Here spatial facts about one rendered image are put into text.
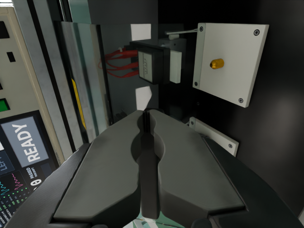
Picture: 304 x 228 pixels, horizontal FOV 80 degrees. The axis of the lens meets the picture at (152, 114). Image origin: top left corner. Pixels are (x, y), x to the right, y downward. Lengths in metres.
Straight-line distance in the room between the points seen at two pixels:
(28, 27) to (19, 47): 0.05
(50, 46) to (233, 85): 0.34
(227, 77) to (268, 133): 0.14
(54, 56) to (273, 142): 0.42
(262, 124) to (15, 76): 0.46
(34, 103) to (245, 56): 0.40
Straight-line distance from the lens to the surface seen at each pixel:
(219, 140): 0.48
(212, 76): 0.44
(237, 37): 0.40
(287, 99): 0.38
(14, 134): 0.43
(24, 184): 0.50
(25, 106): 0.41
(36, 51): 0.35
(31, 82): 0.39
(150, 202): 0.19
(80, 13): 0.36
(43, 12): 0.35
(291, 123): 0.39
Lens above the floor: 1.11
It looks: 28 degrees down
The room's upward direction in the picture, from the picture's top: 108 degrees counter-clockwise
